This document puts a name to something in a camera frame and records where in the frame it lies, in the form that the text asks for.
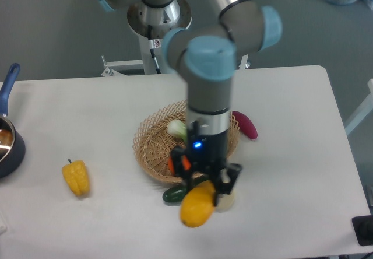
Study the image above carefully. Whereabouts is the blue handled saucepan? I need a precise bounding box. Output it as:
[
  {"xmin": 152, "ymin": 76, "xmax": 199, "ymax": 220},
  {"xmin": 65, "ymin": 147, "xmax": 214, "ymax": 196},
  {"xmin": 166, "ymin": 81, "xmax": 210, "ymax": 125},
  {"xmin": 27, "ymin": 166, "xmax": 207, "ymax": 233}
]
[{"xmin": 1, "ymin": 63, "xmax": 26, "ymax": 178}]

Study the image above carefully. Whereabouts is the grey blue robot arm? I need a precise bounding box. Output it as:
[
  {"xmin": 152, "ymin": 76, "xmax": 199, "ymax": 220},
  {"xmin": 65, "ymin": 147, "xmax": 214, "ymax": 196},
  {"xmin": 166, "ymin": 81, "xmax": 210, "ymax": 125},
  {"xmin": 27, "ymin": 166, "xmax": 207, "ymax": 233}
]
[{"xmin": 98, "ymin": 0, "xmax": 282, "ymax": 205}]

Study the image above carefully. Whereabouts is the white frame at right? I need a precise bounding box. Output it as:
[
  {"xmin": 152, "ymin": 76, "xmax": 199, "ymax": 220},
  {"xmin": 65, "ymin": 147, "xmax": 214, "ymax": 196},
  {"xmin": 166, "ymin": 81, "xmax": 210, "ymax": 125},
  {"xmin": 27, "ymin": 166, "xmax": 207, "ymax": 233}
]
[{"xmin": 344, "ymin": 79, "xmax": 372, "ymax": 135}]

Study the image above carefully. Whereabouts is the black device at edge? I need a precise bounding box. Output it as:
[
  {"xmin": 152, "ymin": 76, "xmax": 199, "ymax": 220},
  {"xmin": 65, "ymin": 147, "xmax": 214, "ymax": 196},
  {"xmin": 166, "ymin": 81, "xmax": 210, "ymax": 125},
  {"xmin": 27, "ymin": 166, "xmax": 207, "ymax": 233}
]
[{"xmin": 352, "ymin": 215, "xmax": 372, "ymax": 246}]

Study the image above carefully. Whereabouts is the purple sweet potato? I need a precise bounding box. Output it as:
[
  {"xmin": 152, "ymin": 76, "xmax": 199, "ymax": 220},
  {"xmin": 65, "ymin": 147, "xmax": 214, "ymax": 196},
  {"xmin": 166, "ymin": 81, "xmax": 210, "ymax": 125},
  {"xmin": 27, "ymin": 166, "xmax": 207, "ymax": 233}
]
[{"xmin": 232, "ymin": 111, "xmax": 258, "ymax": 140}]

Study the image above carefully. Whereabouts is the green bok choy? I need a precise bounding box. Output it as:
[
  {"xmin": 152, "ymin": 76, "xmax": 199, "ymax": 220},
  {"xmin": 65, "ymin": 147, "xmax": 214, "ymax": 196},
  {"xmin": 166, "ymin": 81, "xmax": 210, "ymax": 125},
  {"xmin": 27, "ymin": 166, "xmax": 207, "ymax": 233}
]
[{"xmin": 167, "ymin": 119, "xmax": 187, "ymax": 143}]

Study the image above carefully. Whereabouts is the green cucumber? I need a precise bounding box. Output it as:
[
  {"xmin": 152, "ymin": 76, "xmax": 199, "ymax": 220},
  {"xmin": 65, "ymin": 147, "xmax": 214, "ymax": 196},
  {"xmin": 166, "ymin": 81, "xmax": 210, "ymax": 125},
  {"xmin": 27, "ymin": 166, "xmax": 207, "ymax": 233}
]
[{"xmin": 162, "ymin": 176, "xmax": 207, "ymax": 205}]

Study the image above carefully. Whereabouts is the yellow bell pepper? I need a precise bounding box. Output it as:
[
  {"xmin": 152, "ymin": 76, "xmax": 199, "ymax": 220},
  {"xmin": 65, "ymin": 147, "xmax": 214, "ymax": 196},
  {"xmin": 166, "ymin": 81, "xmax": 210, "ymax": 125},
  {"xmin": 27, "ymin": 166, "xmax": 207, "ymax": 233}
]
[{"xmin": 62, "ymin": 159, "xmax": 90, "ymax": 197}]

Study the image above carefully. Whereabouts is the woven wicker basket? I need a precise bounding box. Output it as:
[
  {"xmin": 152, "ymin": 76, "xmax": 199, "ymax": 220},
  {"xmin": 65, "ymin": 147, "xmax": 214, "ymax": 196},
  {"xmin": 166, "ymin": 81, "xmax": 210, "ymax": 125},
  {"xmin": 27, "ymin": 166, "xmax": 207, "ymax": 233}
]
[{"xmin": 132, "ymin": 100, "xmax": 241, "ymax": 184}]

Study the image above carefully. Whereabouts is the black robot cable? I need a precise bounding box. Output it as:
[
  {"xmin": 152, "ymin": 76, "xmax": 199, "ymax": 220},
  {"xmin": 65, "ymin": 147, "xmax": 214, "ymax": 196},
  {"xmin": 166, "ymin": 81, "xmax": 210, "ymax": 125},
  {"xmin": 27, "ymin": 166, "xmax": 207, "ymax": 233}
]
[{"xmin": 147, "ymin": 24, "xmax": 161, "ymax": 75}]

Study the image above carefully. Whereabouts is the yellow mango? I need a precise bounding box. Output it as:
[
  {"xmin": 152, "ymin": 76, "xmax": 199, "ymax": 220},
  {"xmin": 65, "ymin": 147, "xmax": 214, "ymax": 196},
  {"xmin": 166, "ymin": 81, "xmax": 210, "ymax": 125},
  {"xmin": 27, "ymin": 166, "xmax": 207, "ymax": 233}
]
[{"xmin": 180, "ymin": 181, "xmax": 215, "ymax": 228}]

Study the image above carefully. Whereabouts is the white round onion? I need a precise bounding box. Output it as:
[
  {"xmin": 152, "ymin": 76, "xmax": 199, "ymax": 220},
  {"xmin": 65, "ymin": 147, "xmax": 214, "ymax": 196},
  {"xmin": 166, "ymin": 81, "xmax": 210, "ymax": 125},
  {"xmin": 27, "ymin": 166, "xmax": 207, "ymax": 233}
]
[{"xmin": 215, "ymin": 190, "xmax": 235, "ymax": 212}]

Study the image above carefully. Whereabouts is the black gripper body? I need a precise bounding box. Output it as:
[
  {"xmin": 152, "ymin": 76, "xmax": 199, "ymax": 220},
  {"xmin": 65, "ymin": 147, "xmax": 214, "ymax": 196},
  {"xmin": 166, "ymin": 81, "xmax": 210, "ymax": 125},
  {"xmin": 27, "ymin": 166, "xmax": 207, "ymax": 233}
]
[{"xmin": 186, "ymin": 121, "xmax": 228, "ymax": 180}]

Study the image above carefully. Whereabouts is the orange fruit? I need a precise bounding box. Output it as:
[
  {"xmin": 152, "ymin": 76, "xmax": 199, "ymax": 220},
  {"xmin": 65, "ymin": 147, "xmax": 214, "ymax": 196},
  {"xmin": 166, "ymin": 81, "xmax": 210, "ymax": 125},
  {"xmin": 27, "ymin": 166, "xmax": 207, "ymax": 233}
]
[{"xmin": 167, "ymin": 155, "xmax": 191, "ymax": 177}]

